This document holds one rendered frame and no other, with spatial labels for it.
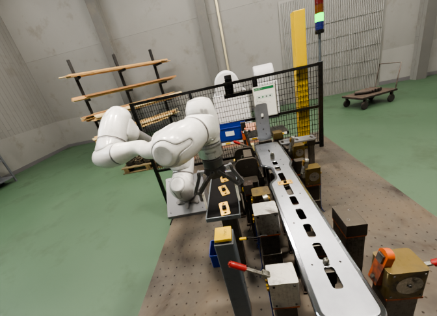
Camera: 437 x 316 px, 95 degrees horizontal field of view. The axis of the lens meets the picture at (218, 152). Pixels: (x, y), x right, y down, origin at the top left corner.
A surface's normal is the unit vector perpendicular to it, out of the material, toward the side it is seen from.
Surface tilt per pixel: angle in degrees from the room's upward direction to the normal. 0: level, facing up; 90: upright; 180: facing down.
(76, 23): 90
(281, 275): 0
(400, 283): 90
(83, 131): 90
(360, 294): 0
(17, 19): 90
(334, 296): 0
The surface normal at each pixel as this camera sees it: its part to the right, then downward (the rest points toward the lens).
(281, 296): -0.04, 0.39
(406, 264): -0.21, -0.90
